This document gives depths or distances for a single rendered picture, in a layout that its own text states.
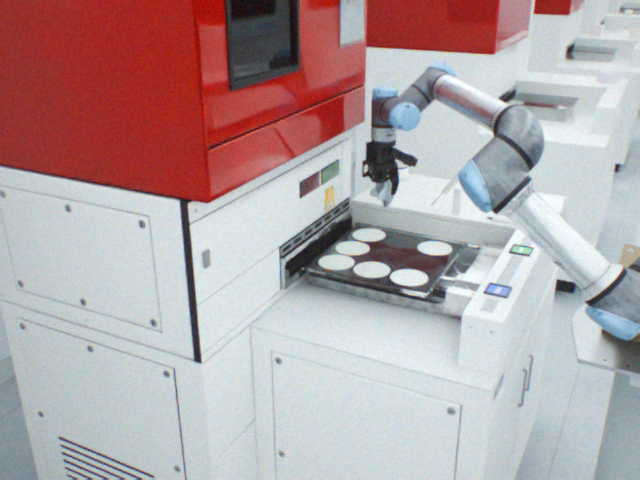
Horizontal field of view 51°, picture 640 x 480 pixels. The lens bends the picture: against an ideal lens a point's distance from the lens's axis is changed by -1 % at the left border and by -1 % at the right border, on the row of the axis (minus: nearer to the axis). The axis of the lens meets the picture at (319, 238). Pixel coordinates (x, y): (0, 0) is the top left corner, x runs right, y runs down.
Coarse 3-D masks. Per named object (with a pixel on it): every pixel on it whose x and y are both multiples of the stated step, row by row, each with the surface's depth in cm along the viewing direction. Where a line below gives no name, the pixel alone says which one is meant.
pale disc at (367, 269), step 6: (360, 264) 190; (366, 264) 190; (372, 264) 190; (378, 264) 190; (384, 264) 189; (354, 270) 186; (360, 270) 186; (366, 270) 186; (372, 270) 186; (378, 270) 186; (384, 270) 186; (366, 276) 183; (372, 276) 183; (378, 276) 183
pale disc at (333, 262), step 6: (324, 258) 193; (330, 258) 193; (336, 258) 193; (342, 258) 193; (348, 258) 193; (324, 264) 190; (330, 264) 190; (336, 264) 190; (342, 264) 190; (348, 264) 190
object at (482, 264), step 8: (480, 256) 199; (488, 256) 199; (472, 264) 194; (480, 264) 194; (488, 264) 194; (472, 272) 189; (480, 272) 189; (448, 304) 173; (456, 304) 172; (448, 312) 174; (456, 312) 173
